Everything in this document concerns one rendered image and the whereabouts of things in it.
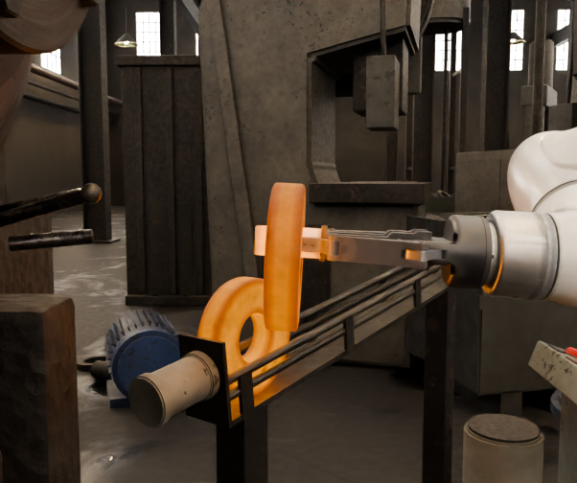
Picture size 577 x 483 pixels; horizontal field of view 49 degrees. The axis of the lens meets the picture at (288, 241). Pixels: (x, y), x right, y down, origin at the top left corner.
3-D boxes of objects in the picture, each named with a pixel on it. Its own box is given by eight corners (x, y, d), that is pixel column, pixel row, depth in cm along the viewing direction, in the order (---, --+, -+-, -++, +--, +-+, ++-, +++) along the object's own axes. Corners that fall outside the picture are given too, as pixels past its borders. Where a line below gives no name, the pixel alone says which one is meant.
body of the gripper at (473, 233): (494, 296, 61) (398, 290, 61) (471, 282, 69) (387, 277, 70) (500, 218, 60) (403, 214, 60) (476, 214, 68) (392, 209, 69)
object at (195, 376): (130, 422, 71) (124, 372, 70) (187, 392, 78) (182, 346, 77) (167, 434, 67) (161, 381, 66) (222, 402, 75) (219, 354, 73)
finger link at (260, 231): (321, 258, 65) (321, 259, 65) (254, 254, 66) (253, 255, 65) (322, 229, 65) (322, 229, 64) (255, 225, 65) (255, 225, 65)
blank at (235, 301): (230, 417, 83) (250, 423, 81) (175, 341, 74) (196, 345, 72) (286, 328, 92) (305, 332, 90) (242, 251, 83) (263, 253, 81)
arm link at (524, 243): (521, 291, 69) (468, 288, 70) (529, 209, 69) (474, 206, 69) (553, 309, 60) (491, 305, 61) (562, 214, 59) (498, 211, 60)
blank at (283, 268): (265, 192, 56) (303, 194, 56) (278, 173, 71) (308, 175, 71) (260, 354, 60) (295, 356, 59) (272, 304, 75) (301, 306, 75)
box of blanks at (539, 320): (475, 426, 230) (482, 217, 222) (387, 362, 310) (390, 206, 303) (703, 402, 254) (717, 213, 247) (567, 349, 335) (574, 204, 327)
